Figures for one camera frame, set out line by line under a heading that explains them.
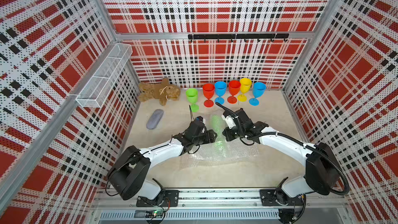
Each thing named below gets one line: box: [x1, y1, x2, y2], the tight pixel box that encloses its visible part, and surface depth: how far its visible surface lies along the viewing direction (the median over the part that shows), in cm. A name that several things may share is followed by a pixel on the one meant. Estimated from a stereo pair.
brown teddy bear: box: [137, 77, 181, 106], surface depth 113 cm
